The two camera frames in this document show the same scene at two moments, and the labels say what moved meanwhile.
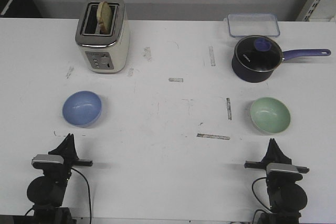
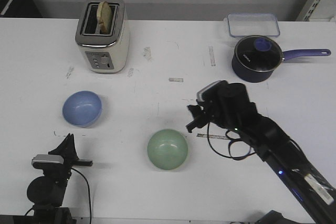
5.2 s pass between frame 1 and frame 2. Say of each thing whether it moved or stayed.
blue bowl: stayed
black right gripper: moved
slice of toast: stayed
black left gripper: stayed
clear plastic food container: stayed
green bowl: moved
